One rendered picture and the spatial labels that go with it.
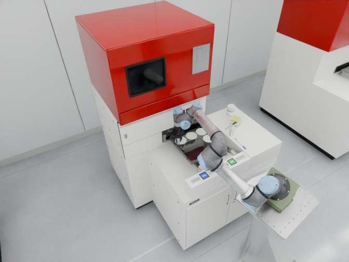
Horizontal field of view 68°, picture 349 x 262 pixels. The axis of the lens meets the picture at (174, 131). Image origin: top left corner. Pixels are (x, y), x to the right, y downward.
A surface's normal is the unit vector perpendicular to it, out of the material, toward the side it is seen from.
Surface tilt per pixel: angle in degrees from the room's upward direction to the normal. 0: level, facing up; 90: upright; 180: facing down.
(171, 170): 0
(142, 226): 0
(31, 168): 0
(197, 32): 90
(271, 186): 37
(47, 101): 90
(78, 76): 90
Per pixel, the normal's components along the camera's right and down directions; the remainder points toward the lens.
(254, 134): -0.02, -0.76
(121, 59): 0.51, 0.55
